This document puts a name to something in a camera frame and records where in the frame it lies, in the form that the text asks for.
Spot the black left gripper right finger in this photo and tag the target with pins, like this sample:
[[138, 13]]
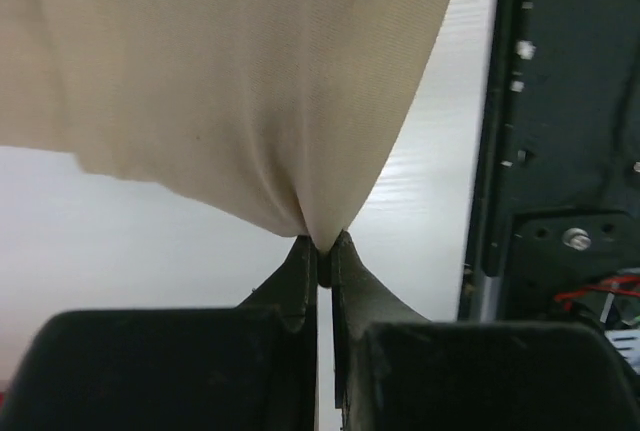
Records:
[[396, 370]]

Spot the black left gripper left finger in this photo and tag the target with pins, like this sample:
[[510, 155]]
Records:
[[249, 367]]

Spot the beige t-shirt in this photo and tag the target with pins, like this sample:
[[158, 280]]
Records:
[[279, 112]]

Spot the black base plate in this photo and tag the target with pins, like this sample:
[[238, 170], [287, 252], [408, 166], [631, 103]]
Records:
[[554, 224]]

